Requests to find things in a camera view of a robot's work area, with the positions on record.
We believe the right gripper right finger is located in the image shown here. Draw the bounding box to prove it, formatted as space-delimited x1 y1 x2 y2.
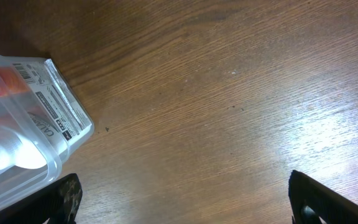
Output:
288 170 358 224

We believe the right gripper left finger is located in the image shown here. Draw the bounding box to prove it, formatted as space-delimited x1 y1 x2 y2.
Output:
0 173 83 224

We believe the white translucent spray bottle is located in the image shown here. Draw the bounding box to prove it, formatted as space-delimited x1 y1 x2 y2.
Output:
0 60 93 172

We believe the orange tube white cap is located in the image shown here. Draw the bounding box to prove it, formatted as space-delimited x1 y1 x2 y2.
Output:
0 67 30 98

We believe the clear plastic container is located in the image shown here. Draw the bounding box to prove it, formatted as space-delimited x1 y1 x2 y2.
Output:
0 52 95 220

